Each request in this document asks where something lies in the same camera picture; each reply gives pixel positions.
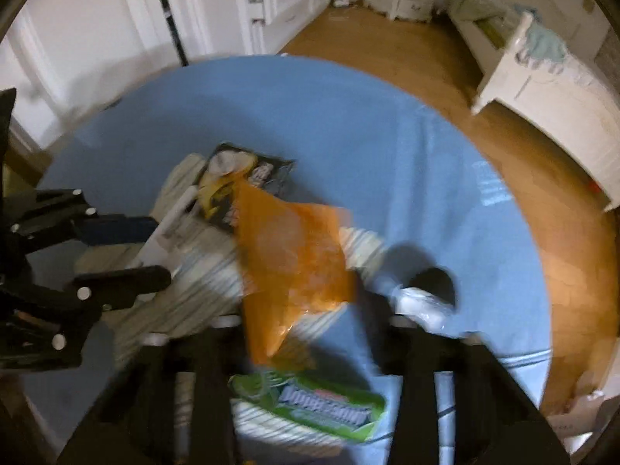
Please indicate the black yellow snack packet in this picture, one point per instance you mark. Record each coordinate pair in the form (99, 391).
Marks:
(271, 169)

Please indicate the small red floor item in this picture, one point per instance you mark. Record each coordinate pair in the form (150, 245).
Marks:
(596, 187)

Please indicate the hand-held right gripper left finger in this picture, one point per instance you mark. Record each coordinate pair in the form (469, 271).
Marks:
(208, 373)

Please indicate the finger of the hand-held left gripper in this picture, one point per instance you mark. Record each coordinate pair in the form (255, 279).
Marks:
(121, 286)
(121, 230)

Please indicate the light blue blanket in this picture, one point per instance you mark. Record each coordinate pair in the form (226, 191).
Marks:
(545, 38)

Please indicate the white bed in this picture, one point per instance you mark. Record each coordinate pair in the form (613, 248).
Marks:
(557, 101)

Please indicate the orange plastic wrapper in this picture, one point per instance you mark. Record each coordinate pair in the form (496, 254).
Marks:
(290, 261)

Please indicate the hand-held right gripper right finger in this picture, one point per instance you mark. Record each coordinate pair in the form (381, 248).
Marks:
(421, 373)

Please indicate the lime green snack packet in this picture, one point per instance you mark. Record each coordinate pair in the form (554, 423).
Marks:
(315, 407)

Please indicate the white bag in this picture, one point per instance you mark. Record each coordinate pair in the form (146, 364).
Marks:
(579, 421)

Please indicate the white stick wrapper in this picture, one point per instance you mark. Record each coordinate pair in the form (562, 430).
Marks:
(160, 237)

